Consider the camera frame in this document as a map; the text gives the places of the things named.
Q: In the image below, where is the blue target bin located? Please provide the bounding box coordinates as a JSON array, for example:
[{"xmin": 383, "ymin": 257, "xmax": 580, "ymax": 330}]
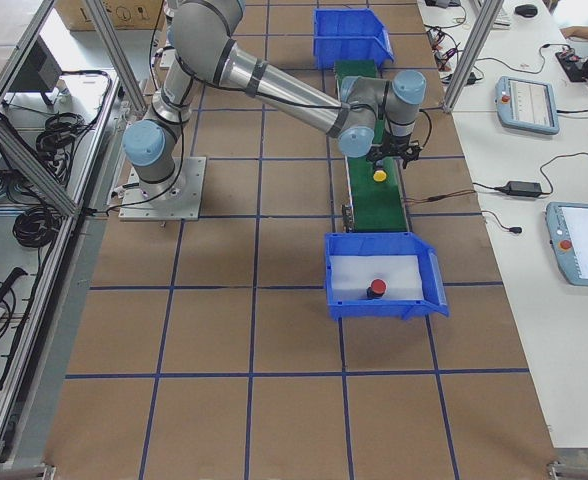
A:
[{"xmin": 325, "ymin": 232, "xmax": 450, "ymax": 320}]

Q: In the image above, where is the white foam pad target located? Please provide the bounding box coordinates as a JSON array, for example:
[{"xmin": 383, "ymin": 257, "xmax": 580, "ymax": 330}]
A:
[{"xmin": 328, "ymin": 255, "xmax": 424, "ymax": 301}]

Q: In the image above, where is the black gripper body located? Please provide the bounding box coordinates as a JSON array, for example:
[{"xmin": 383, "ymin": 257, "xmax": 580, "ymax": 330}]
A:
[{"xmin": 369, "ymin": 133, "xmax": 419, "ymax": 158}]

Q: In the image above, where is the green conveyor belt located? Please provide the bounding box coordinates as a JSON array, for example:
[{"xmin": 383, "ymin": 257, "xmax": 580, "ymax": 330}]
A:
[{"xmin": 334, "ymin": 59, "xmax": 408, "ymax": 235}]

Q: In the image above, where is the blue source bin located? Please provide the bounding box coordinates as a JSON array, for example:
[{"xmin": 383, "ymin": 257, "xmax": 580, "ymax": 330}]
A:
[{"xmin": 313, "ymin": 8, "xmax": 395, "ymax": 70}]

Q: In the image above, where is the red push button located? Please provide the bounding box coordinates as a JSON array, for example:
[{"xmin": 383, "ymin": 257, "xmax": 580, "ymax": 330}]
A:
[{"xmin": 366, "ymin": 278, "xmax": 387, "ymax": 300}]

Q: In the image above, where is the cardboard box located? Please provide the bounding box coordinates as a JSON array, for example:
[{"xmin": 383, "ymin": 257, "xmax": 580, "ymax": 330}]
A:
[{"xmin": 54, "ymin": 0, "xmax": 163, "ymax": 31}]

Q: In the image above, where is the aluminium frame rail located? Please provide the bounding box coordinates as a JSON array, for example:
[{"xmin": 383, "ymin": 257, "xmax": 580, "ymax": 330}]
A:
[{"xmin": 0, "ymin": 1, "xmax": 153, "ymax": 479}]

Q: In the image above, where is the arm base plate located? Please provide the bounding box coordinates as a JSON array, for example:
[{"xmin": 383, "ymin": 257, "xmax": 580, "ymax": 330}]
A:
[{"xmin": 118, "ymin": 156, "xmax": 207, "ymax": 221}]

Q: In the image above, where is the yellow push button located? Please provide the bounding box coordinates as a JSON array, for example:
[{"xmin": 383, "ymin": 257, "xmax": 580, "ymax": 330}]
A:
[{"xmin": 372, "ymin": 165, "xmax": 388, "ymax": 183}]

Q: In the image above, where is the teach pendant tablet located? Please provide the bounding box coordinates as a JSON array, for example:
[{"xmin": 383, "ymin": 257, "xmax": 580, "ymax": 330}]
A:
[{"xmin": 495, "ymin": 76, "xmax": 560, "ymax": 135}]

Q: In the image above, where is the black computer mouse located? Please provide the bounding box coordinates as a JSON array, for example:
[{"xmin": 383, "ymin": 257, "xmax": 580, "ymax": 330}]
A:
[{"xmin": 514, "ymin": 4, "xmax": 538, "ymax": 18}]

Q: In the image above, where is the red black wire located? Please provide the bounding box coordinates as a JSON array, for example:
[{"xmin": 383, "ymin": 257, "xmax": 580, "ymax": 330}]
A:
[{"xmin": 402, "ymin": 189, "xmax": 477, "ymax": 206}]

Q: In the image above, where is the aluminium frame post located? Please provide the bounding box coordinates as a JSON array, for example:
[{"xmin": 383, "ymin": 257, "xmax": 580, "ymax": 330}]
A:
[{"xmin": 442, "ymin": 0, "xmax": 503, "ymax": 113}]

